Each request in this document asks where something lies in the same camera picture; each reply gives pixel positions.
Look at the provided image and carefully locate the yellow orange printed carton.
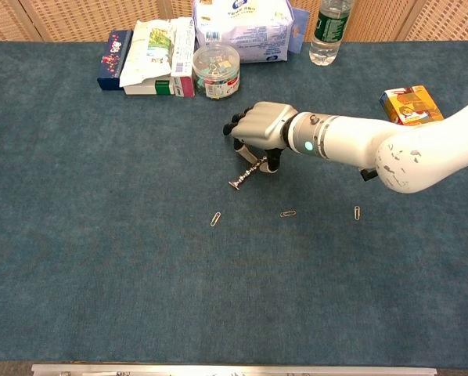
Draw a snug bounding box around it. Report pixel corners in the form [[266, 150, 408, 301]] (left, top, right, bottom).
[[378, 85, 445, 126]]

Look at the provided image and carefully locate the white box with green end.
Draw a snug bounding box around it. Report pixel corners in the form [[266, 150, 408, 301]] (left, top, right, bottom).
[[123, 77, 175, 96]]

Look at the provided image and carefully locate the aluminium rail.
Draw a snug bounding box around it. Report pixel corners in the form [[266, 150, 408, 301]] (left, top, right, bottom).
[[31, 363, 438, 376]]

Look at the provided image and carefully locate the wicker folding screen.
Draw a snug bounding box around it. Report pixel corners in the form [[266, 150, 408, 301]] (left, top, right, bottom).
[[0, 0, 468, 43]]

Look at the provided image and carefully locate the white box with pink end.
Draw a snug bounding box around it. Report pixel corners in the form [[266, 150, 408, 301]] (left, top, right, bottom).
[[170, 16, 196, 99]]

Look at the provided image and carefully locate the clear tub of binder clips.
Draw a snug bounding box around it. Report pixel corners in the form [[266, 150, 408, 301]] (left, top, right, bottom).
[[192, 43, 241, 101]]

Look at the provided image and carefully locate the dark blue printed box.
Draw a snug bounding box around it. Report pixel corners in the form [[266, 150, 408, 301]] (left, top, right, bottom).
[[96, 29, 135, 92]]

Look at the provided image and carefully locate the silver magnetic bead stick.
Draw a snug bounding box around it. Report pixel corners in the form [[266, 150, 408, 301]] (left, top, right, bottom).
[[236, 156, 268, 187]]

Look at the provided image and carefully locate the teal felt table cloth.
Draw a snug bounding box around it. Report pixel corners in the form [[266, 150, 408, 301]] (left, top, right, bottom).
[[0, 40, 468, 370]]

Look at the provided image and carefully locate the water bottle with green label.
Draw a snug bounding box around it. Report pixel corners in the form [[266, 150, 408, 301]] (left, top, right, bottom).
[[308, 0, 355, 67]]

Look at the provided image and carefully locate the white green paper packet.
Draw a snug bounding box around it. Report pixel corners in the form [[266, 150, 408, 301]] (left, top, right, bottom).
[[118, 16, 194, 89]]

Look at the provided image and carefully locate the white blue plastic pack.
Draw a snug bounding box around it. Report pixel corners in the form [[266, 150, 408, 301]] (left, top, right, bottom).
[[192, 0, 296, 64]]

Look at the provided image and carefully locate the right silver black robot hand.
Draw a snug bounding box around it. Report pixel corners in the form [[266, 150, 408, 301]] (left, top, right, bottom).
[[222, 100, 300, 174]]

